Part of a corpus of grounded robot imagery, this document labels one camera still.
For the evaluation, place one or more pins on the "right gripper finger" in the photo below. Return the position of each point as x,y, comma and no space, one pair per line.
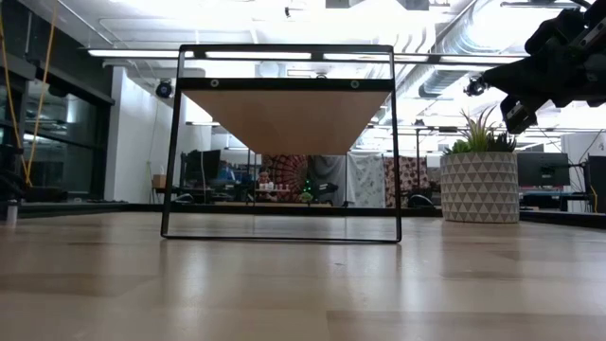
535,78

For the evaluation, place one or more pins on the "large white medicine bottle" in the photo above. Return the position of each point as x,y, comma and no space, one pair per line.
269,70

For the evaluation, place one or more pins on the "black computer monitor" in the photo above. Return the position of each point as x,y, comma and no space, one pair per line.
597,182
202,165
543,169

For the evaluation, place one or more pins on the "potted succulent triangle-pattern pot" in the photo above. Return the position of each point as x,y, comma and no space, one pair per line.
478,189

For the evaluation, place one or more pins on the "floral hanging cloth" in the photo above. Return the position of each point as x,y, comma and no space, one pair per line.
407,177

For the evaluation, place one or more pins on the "white patterned hanging cloth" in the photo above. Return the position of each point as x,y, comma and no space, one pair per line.
365,180

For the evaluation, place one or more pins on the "grey hanging cloth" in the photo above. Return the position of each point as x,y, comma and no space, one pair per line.
326,168

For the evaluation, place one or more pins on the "red mandala tapestry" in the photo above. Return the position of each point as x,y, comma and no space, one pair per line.
293,166

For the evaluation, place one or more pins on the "person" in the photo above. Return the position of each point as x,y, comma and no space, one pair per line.
265,182

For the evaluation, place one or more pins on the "round black spotlight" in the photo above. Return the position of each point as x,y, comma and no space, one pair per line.
164,89

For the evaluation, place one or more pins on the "cardboard box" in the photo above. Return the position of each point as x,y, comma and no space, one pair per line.
159,181

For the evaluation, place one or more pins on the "ceiling light strip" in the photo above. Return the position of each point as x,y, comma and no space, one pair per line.
137,53

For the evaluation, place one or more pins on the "small white cylinder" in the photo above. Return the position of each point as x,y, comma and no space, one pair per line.
12,211

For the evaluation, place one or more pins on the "black ceiling camera cluster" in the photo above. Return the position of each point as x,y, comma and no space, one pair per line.
473,87

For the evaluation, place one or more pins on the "wooden shelf black metal frame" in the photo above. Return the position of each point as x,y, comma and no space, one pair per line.
289,118

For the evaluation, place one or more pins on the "black table frame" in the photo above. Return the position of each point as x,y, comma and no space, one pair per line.
71,209

